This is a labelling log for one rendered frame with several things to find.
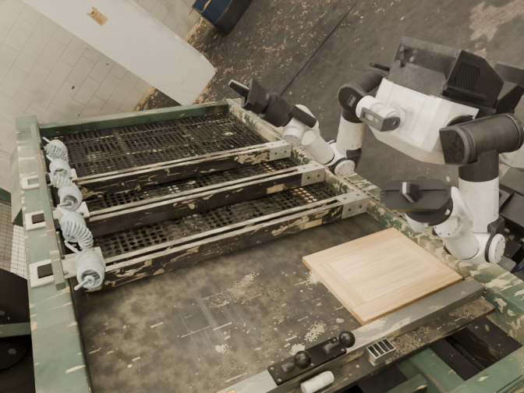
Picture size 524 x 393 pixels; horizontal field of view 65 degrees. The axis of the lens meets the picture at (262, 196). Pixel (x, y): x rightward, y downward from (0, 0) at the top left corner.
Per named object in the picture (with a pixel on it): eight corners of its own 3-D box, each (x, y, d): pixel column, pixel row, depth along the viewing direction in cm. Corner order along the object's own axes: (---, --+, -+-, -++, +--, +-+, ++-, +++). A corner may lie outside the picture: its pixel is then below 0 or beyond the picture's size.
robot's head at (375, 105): (383, 99, 116) (361, 93, 112) (408, 111, 109) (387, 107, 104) (373, 120, 119) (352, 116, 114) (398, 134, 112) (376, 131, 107)
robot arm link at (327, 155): (299, 138, 147) (323, 164, 160) (308, 156, 140) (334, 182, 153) (323, 120, 144) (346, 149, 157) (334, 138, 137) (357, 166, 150)
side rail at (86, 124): (228, 119, 269) (228, 103, 263) (44, 147, 222) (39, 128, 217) (224, 115, 275) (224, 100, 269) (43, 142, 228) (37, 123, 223)
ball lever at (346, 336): (336, 354, 102) (361, 342, 91) (323, 360, 100) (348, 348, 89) (329, 339, 103) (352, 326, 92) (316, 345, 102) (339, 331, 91)
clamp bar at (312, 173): (326, 182, 185) (332, 132, 173) (34, 256, 135) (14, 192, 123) (313, 173, 193) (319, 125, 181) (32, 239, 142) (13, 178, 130)
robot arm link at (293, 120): (273, 104, 137) (299, 121, 142) (264, 132, 134) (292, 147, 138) (292, 92, 128) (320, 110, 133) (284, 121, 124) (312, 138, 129)
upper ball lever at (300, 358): (295, 373, 97) (316, 363, 86) (281, 380, 95) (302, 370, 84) (288, 358, 98) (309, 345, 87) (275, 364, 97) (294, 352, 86)
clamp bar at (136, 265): (369, 214, 164) (380, 160, 152) (40, 315, 113) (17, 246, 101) (352, 202, 171) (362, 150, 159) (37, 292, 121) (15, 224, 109)
